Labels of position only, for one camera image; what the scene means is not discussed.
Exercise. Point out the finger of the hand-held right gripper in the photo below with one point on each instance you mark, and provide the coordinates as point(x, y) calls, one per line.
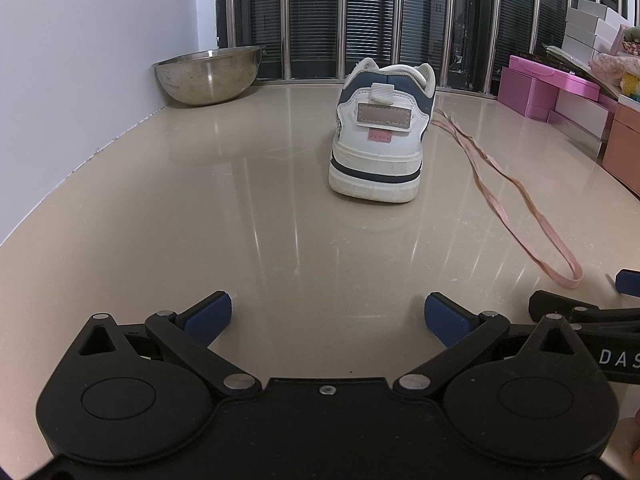
point(550, 304)
point(629, 281)

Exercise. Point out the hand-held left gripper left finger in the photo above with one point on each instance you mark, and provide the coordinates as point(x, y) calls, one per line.
point(210, 316)

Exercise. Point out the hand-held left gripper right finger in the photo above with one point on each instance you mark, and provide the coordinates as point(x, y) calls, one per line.
point(445, 319)

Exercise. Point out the pink shoelace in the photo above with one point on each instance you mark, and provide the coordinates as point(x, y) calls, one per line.
point(500, 175)

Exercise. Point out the white and navy sneaker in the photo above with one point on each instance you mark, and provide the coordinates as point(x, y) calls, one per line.
point(375, 135)

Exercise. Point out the person's right hand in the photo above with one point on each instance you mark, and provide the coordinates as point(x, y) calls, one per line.
point(635, 440)

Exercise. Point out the peach cardboard box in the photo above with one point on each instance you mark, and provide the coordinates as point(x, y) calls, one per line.
point(625, 145)

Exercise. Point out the white cardboard box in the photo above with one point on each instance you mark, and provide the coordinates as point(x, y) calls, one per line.
point(580, 112)

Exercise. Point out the flat pink box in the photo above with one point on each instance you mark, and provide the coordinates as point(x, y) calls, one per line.
point(560, 80)

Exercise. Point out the pile of folded clothes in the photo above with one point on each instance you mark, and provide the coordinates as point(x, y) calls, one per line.
point(617, 67)

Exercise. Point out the stainless steel bowl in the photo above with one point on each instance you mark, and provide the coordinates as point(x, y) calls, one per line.
point(205, 77)

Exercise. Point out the stack of white boxes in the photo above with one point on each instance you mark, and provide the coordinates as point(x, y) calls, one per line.
point(590, 25)

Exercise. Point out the steel window railing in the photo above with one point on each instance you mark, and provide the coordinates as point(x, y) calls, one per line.
point(287, 20)

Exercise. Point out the dark window with blinds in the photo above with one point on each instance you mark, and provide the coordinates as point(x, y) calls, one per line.
point(315, 10)

